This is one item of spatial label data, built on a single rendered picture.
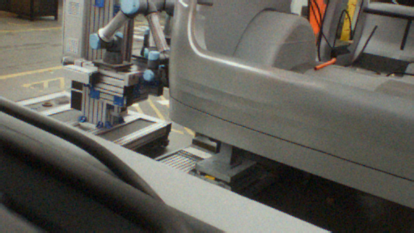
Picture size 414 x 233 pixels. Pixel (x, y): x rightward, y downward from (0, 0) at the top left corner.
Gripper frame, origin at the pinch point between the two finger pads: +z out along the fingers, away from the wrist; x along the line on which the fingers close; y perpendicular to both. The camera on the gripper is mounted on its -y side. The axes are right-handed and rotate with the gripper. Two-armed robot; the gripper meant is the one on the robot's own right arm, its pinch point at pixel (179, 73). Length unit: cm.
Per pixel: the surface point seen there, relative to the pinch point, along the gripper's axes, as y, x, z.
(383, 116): 30, -159, -92
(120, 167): 54, -163, -235
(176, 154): -77, 17, 33
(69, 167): 53, -160, -238
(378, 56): 11, -80, 248
